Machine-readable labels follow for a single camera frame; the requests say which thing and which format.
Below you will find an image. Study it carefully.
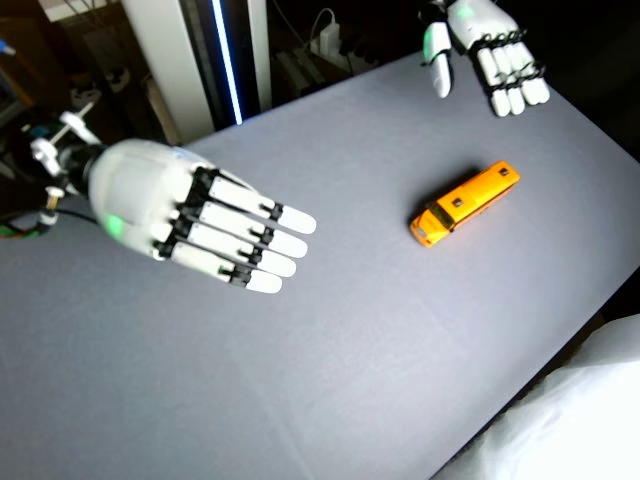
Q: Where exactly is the grey table cloth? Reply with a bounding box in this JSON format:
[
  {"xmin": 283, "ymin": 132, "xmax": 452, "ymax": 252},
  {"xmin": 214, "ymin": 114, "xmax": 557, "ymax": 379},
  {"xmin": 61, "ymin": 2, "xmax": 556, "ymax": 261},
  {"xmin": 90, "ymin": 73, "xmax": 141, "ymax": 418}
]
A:
[{"xmin": 0, "ymin": 48, "xmax": 640, "ymax": 480}]

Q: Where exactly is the yellow toy school bus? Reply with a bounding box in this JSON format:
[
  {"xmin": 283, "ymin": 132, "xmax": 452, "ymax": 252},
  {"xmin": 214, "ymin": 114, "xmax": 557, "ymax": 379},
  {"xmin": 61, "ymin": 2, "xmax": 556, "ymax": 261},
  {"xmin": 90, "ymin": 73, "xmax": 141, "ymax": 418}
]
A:
[{"xmin": 408, "ymin": 159, "xmax": 522, "ymax": 247}]

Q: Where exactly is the grey power strip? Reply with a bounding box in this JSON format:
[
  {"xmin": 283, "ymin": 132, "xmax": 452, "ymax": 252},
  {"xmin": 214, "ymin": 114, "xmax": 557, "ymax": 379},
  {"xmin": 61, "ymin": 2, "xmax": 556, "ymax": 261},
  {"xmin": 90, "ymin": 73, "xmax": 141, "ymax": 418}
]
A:
[{"xmin": 272, "ymin": 47, "xmax": 326, "ymax": 99}]

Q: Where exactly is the white power adapter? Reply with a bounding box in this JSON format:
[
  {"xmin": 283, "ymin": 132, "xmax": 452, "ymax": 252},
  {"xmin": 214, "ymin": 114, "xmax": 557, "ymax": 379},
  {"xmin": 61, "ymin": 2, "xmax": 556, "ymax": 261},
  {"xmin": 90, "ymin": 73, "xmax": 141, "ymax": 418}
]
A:
[{"xmin": 309, "ymin": 19, "xmax": 344, "ymax": 57}]

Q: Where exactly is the white sheet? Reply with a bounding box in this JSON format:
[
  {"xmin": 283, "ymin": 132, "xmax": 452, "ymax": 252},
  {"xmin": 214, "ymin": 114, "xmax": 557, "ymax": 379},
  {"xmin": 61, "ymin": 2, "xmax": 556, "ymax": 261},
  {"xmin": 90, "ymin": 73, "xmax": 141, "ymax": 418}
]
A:
[{"xmin": 434, "ymin": 313, "xmax": 640, "ymax": 480}]

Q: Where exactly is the white pillar with blue light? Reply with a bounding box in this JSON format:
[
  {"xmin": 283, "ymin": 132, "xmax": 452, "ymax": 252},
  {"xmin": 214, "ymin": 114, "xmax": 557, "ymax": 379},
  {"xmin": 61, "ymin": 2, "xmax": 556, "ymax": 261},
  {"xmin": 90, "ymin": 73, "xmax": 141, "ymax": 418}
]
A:
[{"xmin": 121, "ymin": 0, "xmax": 274, "ymax": 146}]

